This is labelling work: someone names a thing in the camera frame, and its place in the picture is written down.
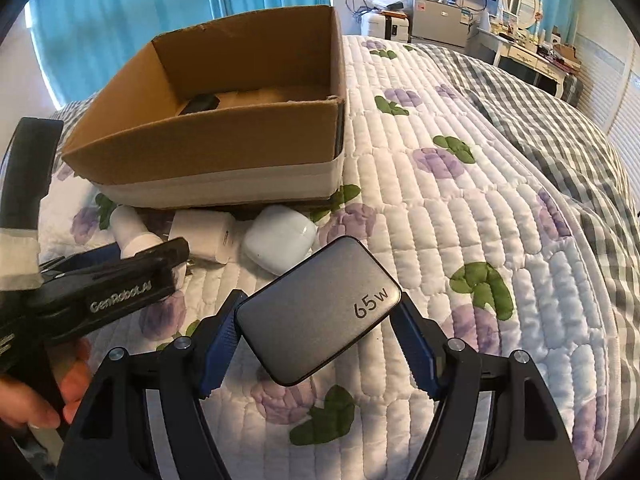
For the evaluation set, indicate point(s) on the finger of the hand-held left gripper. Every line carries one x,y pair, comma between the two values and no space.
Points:
97,256
120,295

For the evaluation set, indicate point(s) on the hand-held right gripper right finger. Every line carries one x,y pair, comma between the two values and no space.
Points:
416,352

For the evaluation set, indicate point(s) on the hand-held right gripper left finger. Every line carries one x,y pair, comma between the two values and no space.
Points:
221,347

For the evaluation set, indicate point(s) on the grey power adapter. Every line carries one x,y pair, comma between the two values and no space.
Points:
310,310

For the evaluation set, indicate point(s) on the brown cardboard box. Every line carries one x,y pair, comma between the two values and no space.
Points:
225,152

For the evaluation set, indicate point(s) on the person's left hand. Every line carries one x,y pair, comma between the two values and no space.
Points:
27,405

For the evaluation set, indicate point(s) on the white small bottle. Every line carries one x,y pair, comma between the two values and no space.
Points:
127,227

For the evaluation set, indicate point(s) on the white charger cube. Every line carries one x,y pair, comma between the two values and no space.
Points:
202,232

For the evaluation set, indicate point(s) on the white earbuds case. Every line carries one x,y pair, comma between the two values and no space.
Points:
277,240

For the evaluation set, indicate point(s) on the white floral quilt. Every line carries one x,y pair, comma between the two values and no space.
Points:
450,220

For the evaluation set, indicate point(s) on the black object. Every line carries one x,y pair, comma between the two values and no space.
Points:
200,103

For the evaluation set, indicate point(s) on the blue curtain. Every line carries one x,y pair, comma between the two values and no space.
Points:
125,5

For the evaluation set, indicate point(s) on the grey checked duvet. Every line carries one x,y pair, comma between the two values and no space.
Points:
550,120

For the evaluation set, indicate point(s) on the white dressing table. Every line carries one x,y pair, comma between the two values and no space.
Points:
530,60

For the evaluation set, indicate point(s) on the white appliance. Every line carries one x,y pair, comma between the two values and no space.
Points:
380,25

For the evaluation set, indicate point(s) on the silver mini fridge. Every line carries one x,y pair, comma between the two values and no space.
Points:
437,22

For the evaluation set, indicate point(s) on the white oval vanity mirror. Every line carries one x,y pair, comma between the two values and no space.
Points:
522,0

